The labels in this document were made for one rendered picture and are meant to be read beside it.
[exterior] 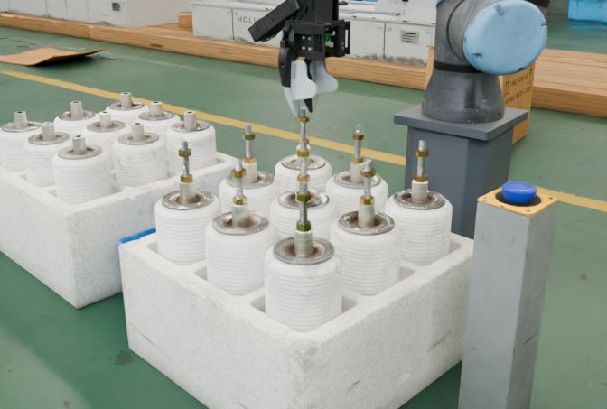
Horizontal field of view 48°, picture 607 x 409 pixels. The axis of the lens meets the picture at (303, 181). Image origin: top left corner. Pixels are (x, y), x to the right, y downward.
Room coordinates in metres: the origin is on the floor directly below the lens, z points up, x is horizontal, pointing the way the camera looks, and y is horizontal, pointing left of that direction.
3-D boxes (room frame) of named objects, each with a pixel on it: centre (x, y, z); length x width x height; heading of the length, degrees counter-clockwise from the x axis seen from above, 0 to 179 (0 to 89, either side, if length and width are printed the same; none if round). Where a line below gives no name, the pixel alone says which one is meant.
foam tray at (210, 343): (0.91, 0.00, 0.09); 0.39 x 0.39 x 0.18; 45
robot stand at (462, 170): (1.23, -0.29, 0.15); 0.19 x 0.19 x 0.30; 52
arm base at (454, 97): (1.23, -0.29, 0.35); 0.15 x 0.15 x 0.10
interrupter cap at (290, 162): (1.08, 0.00, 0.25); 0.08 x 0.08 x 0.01
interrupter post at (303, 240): (0.75, 0.00, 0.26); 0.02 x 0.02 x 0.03
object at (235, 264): (0.83, 0.08, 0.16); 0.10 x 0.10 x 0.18
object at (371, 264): (0.83, -0.08, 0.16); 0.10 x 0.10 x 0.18
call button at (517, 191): (0.76, -0.26, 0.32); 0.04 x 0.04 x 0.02
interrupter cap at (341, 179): (1.00, -0.08, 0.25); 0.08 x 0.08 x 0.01
